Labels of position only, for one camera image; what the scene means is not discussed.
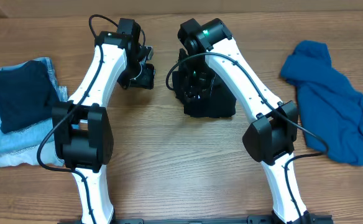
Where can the blue t-shirt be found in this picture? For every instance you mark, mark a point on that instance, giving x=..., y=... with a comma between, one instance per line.
x=329, y=106

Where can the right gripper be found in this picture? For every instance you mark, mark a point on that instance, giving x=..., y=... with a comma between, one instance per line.
x=206, y=101

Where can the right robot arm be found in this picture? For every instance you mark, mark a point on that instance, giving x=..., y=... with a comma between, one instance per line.
x=272, y=123

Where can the folded light denim jeans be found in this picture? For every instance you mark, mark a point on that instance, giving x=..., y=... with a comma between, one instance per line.
x=29, y=156

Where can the folded blue jeans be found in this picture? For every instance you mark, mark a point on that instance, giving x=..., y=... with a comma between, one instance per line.
x=33, y=134

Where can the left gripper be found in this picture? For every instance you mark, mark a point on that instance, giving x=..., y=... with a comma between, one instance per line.
x=142, y=78

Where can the folded navy shirt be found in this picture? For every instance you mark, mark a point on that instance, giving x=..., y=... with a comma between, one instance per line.
x=26, y=96

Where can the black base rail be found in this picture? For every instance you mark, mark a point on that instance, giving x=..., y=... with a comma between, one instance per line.
x=251, y=219

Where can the black t-shirt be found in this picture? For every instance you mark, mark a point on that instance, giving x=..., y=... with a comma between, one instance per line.
x=215, y=101

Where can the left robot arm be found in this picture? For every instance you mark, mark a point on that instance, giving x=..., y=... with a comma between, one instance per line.
x=82, y=132

